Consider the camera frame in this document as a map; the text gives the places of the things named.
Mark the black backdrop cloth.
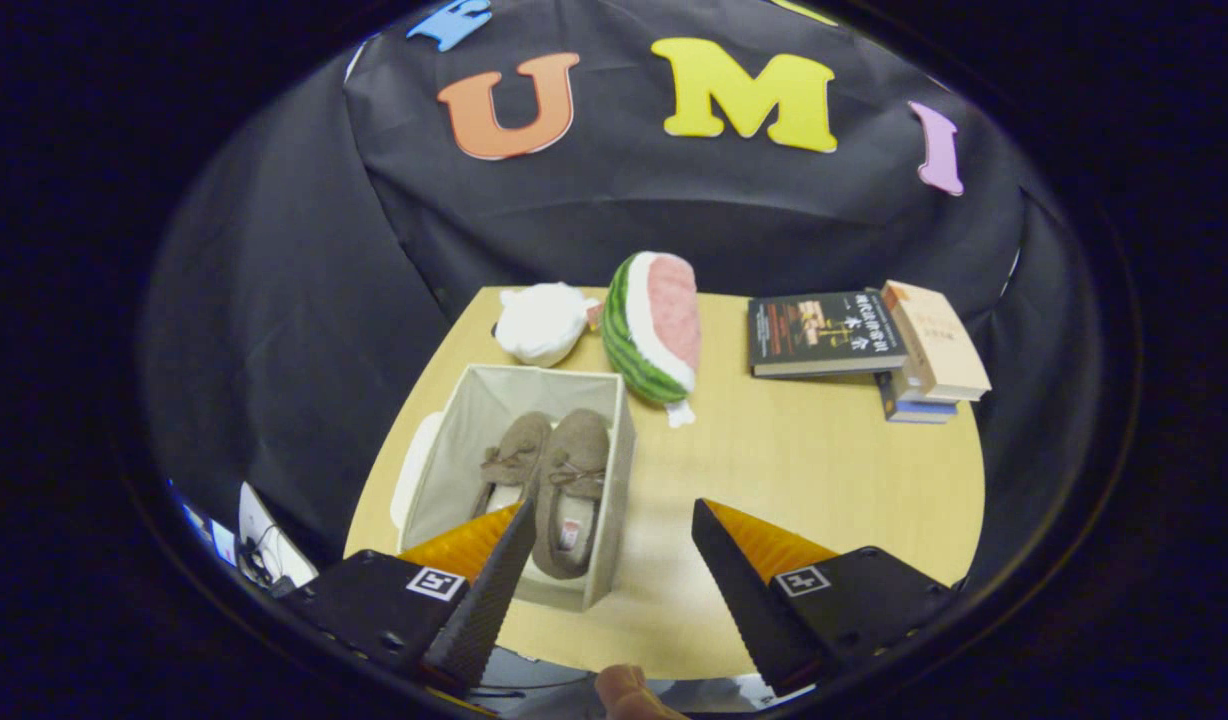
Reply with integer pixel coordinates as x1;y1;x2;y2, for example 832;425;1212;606
139;0;1105;593

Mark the beige fabric storage box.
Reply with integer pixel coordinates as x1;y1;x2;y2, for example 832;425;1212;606
389;363;637;613

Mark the watermelon slice plush toy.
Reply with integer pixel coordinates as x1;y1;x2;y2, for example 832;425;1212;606
601;251;702;429

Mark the blue cover book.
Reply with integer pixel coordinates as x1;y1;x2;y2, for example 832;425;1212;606
879;372;960;425

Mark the brown slipper shoe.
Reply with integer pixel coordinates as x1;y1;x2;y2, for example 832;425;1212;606
532;408;612;581
471;410;553;521

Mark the white flat board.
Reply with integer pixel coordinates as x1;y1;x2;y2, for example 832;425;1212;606
237;483;321;589

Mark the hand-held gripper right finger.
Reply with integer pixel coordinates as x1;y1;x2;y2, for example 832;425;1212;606
691;498;962;699

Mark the black cover book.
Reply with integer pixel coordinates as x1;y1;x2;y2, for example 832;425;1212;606
747;291;910;379

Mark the blue printed packet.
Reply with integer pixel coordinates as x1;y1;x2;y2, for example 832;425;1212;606
177;488;237;563

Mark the beige cover book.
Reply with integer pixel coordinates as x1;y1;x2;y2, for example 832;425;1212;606
879;280;992;403

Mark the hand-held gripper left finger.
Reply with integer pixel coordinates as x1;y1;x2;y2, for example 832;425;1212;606
282;500;538;701

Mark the person's grey clothing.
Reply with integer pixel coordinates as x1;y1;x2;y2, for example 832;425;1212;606
486;646;817;715

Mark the white plush toy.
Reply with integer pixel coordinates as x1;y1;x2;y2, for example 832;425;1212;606
494;282;603;368

